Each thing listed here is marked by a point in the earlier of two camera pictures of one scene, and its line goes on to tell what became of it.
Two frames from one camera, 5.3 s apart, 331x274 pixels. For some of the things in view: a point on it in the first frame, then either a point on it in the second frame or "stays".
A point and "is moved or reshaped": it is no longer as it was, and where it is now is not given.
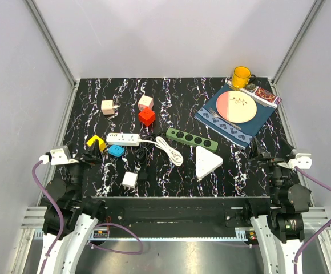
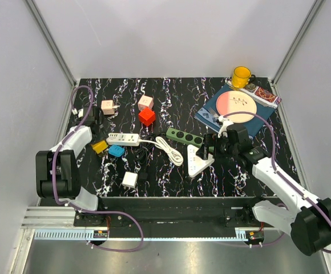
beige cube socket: (107, 107) stays
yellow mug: (241, 76) stays
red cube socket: (146, 116) stays
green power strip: (192, 139) stays
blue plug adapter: (116, 150) stays
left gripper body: (90, 161) to (101, 129)
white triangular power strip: (206, 161) is moved or reshaped
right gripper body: (271, 161) to (222, 149)
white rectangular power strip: (127, 139) stays
